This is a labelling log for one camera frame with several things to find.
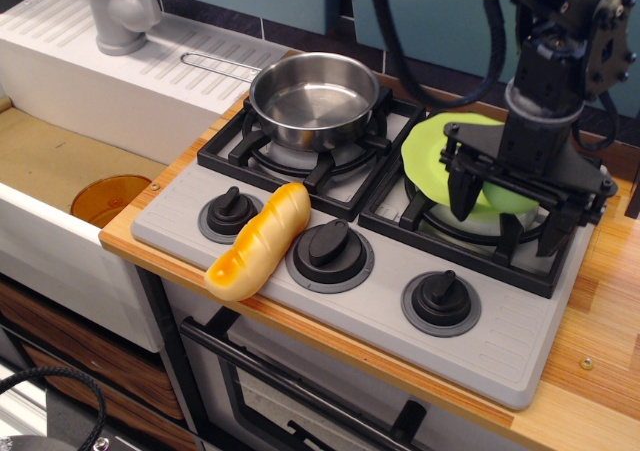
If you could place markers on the black left burner grate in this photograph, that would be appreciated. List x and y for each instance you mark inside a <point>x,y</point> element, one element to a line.
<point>350,171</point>

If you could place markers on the green toy pear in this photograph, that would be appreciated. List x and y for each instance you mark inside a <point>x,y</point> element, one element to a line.
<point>506,201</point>

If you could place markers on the light green plate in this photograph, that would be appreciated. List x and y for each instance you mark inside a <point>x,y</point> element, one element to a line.
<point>421,153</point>

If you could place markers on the toy bread loaf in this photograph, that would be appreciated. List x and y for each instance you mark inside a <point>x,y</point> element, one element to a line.
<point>261,244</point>

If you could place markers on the white toy sink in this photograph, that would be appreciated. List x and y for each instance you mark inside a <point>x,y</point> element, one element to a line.
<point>71,115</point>

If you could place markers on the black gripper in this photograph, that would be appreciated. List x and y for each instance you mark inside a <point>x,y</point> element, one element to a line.
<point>538,162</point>

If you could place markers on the grey toy stove top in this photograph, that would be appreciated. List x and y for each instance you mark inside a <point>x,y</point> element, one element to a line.
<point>385,261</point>

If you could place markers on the wooden drawer fronts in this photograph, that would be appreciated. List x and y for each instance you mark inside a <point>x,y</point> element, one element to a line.
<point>138,392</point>

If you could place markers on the grey toy faucet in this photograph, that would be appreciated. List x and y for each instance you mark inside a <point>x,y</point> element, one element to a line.
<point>121,25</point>

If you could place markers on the black stove knob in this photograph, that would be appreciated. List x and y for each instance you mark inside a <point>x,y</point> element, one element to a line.
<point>222,218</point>
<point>441,304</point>
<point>330,258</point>

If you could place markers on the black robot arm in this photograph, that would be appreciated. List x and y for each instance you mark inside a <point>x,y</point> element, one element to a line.
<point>570,52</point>

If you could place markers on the black middle stove knob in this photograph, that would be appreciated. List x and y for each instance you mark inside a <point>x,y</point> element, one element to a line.
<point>330,258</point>

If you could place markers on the black burner grate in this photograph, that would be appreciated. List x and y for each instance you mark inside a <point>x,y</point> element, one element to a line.
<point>502,247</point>
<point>350,171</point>

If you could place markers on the orange plastic cup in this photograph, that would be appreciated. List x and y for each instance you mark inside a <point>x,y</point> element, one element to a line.
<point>101,201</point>

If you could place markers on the stainless steel pot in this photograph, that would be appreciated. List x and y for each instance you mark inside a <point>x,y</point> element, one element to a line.
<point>309,102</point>

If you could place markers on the oven door with handle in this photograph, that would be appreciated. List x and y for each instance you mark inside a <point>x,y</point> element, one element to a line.
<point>289,397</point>

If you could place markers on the black right stove knob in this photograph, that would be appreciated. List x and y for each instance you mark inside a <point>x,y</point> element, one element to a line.
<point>441,304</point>

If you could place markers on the black right burner grate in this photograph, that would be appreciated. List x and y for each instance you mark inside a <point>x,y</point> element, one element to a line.
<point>502,247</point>

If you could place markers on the teal wall cabinet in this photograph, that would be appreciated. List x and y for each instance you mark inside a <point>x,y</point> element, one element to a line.
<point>445,33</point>

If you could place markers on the black left stove knob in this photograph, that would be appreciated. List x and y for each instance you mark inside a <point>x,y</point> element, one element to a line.
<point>222,218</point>

